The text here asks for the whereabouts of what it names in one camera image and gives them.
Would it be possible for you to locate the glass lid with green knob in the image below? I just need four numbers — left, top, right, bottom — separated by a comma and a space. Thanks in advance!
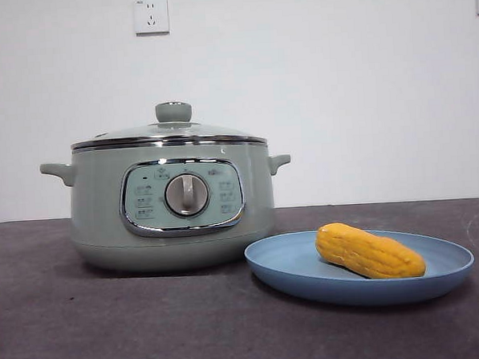
67, 97, 267, 155

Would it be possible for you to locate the yellow corn cob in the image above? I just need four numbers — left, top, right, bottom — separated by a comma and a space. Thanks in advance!
313, 218, 427, 284

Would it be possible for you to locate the blue round plate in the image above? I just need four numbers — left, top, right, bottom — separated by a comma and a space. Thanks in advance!
242, 222, 477, 312

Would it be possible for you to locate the pale green electric steamer pot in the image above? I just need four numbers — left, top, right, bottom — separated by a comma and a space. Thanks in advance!
38, 138, 297, 278

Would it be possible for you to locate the white wall socket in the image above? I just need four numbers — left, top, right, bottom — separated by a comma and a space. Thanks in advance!
133, 0, 171, 36

